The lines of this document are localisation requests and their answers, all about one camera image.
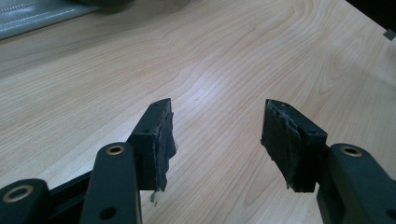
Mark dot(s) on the metal shoe rack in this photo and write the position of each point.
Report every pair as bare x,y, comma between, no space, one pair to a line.
31,15

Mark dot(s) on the grey table bracket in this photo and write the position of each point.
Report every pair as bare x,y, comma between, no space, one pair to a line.
390,34

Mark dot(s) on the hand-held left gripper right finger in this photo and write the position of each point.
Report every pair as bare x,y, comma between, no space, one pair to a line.
299,146

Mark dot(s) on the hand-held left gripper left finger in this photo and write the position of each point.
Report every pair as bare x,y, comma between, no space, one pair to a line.
149,149

